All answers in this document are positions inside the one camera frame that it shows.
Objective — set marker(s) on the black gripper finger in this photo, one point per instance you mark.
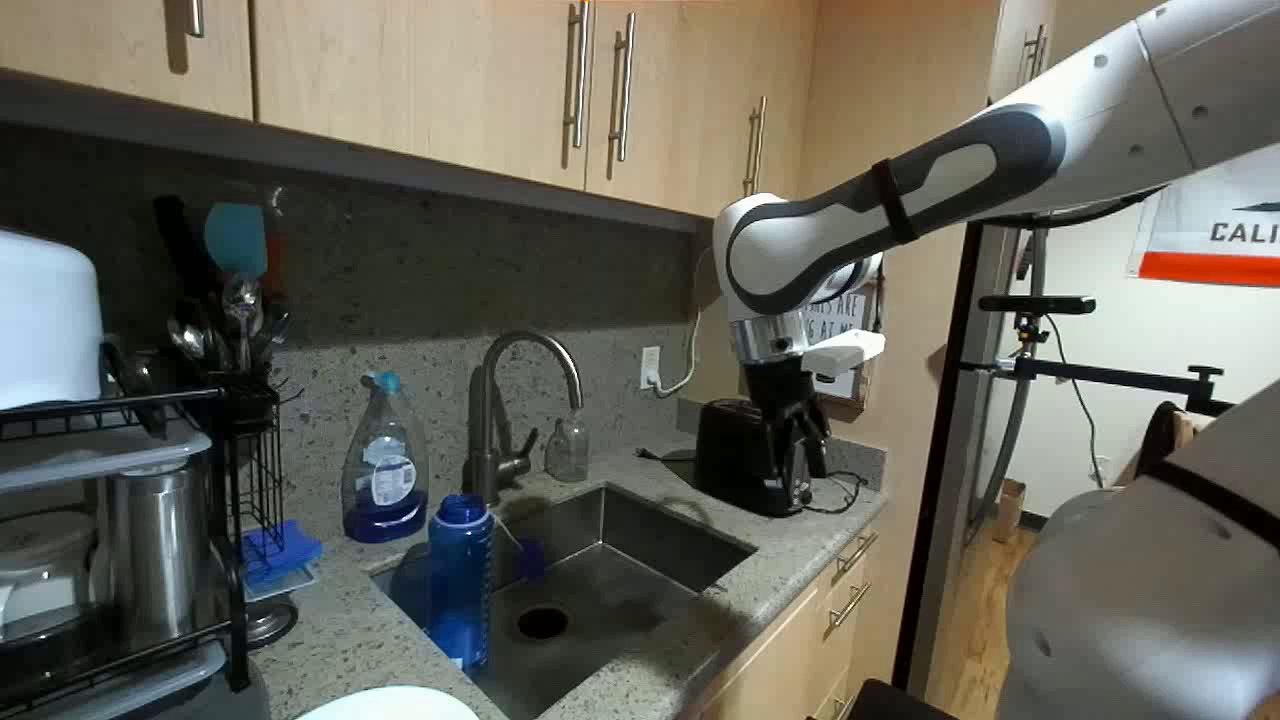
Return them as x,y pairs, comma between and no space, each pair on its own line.
802,467
819,441

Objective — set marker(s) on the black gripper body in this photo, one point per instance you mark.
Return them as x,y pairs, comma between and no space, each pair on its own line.
773,393

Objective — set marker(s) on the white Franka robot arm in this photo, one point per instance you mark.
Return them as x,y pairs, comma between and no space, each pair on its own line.
933,173

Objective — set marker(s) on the white plate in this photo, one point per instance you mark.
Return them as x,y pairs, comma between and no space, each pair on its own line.
391,706

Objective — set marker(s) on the black toaster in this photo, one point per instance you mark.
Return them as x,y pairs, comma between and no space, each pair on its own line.
743,460

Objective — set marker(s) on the black vertical stand pole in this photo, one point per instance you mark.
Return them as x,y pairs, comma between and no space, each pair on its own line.
940,452

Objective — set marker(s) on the wooden base cabinet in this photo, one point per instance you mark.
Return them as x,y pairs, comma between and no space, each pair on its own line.
802,653

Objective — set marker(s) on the stainless steel sink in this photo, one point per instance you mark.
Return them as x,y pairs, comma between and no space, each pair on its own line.
601,601

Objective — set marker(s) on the blue tethered bottle cap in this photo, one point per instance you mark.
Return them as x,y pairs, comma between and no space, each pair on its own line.
528,558

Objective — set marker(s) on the steel kitchen faucet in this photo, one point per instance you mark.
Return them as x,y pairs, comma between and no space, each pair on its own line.
482,426

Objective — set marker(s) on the blue water bottle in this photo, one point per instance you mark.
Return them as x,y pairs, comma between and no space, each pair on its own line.
462,584

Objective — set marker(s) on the blue dish soap bottle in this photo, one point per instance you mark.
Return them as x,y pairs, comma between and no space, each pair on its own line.
384,483

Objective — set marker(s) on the California flag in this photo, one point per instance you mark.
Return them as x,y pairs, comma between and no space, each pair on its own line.
1213,227

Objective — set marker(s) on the wide wooden cabinet door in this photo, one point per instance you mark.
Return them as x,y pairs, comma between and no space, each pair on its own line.
426,82

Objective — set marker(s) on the black utensil holder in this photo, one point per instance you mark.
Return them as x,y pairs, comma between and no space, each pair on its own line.
254,452

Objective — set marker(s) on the teal spatula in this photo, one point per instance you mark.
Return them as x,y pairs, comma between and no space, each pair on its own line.
236,243

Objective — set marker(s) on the black spatula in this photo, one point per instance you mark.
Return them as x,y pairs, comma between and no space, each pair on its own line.
174,244

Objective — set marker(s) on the stainless steel pot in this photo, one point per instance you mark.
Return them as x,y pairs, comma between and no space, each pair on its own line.
163,546

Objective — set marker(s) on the white plastic container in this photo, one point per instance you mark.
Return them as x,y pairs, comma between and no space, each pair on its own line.
45,322

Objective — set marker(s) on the narrow wooden cabinet door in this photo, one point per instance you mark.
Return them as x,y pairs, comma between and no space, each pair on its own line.
93,47

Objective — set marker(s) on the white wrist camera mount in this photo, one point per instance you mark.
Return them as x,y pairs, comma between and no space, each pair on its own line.
843,348

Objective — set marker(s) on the white wall outlet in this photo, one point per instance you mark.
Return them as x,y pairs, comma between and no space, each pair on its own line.
648,368

